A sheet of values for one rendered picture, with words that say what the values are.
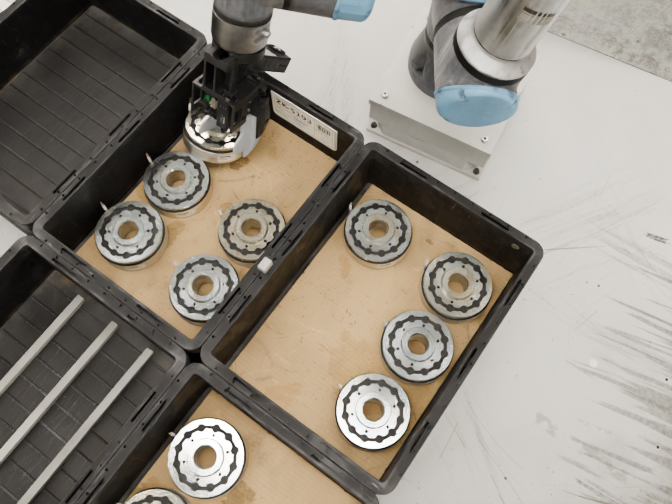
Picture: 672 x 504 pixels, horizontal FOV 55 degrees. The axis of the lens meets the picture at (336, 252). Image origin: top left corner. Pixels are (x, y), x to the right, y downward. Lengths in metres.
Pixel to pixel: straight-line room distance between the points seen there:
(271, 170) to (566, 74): 0.64
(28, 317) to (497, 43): 0.76
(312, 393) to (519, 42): 0.54
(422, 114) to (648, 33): 1.48
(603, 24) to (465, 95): 1.59
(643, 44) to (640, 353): 1.48
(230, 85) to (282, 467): 0.52
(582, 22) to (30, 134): 1.84
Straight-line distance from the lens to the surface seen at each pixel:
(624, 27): 2.49
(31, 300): 1.06
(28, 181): 1.14
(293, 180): 1.03
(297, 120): 1.03
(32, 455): 1.01
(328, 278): 0.97
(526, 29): 0.86
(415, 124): 1.14
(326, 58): 1.32
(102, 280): 0.91
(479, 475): 1.07
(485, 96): 0.91
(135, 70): 1.19
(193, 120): 1.05
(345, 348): 0.94
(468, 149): 1.14
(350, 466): 0.82
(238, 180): 1.04
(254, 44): 0.86
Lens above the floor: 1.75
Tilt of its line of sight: 69 degrees down
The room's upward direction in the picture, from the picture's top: 2 degrees clockwise
